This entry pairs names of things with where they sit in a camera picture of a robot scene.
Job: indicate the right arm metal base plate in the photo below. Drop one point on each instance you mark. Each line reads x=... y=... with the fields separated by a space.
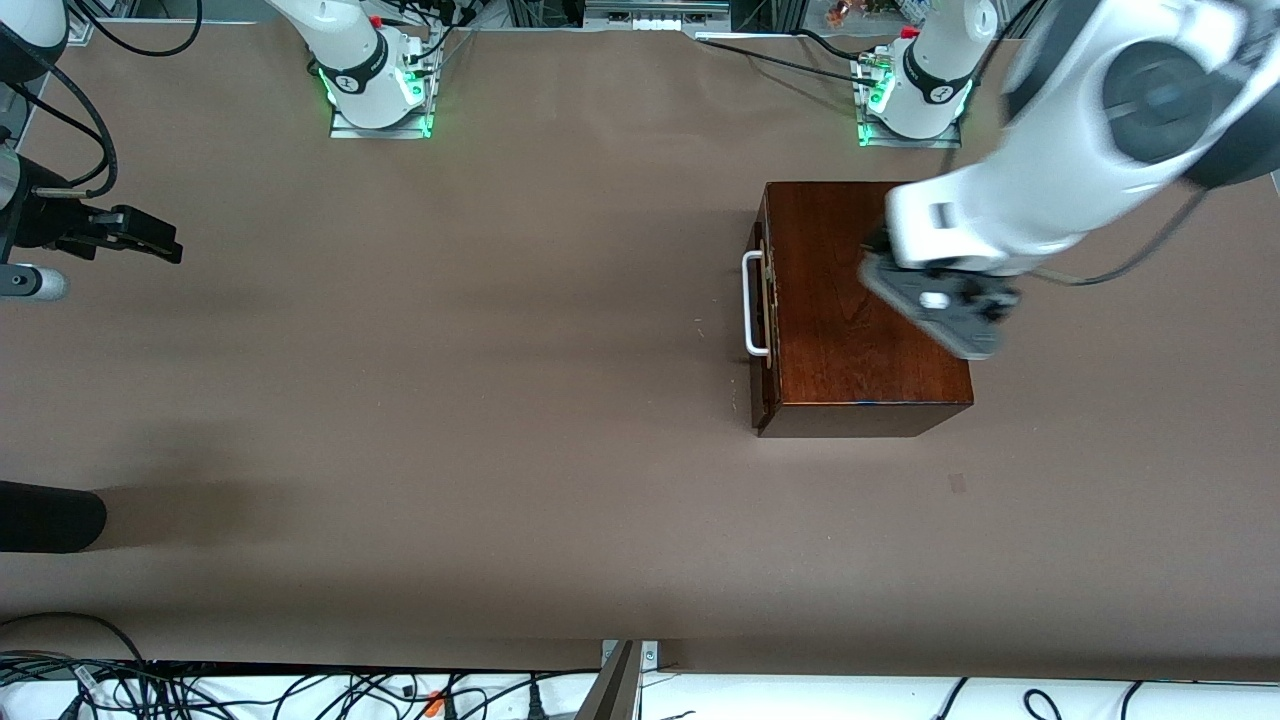
x=400 y=131

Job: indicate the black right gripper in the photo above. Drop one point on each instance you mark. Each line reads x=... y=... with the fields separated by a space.
x=42 y=221

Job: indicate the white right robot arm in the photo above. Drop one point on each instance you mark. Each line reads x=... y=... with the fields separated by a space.
x=350 y=50

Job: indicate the black ribbed cylinder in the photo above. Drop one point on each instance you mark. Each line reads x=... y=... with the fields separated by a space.
x=50 y=517

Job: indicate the grey metal bracket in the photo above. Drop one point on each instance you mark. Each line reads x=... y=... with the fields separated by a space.
x=620 y=690

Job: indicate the dark brown wooden cabinet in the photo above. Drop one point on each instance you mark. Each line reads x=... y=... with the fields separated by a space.
x=820 y=370

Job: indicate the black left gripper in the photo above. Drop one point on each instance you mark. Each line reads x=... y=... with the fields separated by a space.
x=880 y=241

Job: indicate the aluminium frame with power strip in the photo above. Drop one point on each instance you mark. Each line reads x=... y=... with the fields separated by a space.
x=655 y=12

